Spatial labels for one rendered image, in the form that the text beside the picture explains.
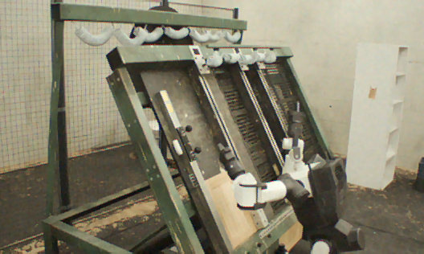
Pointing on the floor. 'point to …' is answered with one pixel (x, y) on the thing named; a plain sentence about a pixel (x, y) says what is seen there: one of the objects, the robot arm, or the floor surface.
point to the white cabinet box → (376, 114)
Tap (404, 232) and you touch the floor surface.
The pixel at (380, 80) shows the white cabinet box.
